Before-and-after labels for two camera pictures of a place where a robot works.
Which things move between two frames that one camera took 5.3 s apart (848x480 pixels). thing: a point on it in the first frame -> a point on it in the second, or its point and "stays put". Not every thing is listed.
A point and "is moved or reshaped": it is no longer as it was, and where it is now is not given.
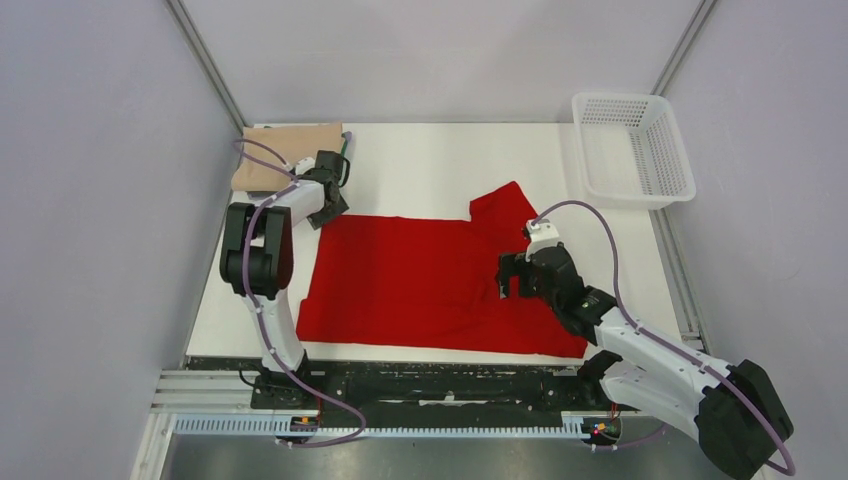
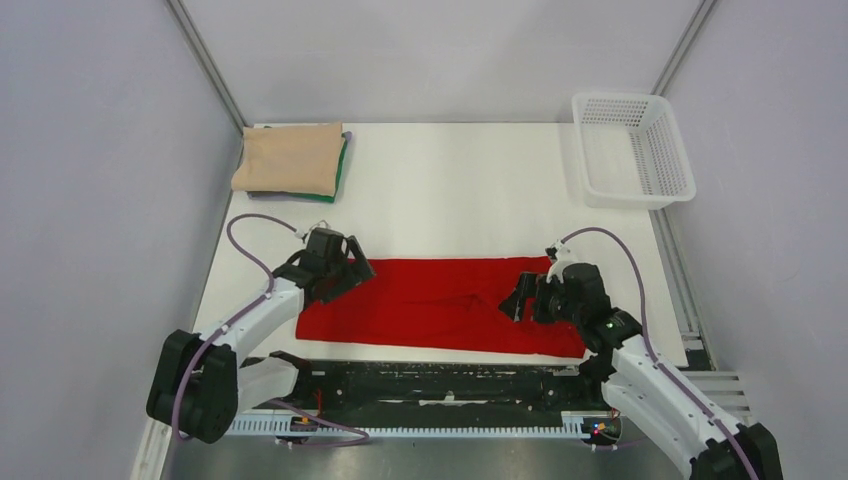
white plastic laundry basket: [631, 152] stays put
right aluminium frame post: [686, 40] stays put
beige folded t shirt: [291, 143] stays put
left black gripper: [317, 219] -> [362, 273]
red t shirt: [430, 282] is moved or reshaped
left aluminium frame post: [208, 64] stays put
